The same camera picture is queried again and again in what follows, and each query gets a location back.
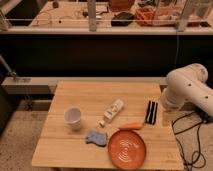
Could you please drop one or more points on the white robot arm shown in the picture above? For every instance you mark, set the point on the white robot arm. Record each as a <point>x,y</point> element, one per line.
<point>188,84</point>

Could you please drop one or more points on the orange crate on bench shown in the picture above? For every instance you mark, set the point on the orange crate on bench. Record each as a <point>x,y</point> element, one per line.
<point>157,17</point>

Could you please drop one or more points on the white paper cup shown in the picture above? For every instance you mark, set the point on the white paper cup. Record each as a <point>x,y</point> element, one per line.
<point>72,116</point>

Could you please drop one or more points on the orange ceramic bowl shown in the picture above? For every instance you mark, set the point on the orange ceramic bowl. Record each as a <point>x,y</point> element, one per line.
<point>127,150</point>

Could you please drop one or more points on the black rectangular block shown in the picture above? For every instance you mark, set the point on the black rectangular block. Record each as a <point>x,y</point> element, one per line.
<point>151,112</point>

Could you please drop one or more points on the black tray on bench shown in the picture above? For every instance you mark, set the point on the black tray on bench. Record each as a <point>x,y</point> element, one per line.
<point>122,19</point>

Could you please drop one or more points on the white bottle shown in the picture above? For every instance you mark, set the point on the white bottle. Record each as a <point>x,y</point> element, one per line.
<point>111,112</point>

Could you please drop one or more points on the metal clamp stand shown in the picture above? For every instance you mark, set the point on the metal clamp stand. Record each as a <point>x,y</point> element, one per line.
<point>12,73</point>

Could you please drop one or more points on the orange carrot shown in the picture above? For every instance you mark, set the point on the orange carrot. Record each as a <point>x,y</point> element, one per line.
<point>131,126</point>

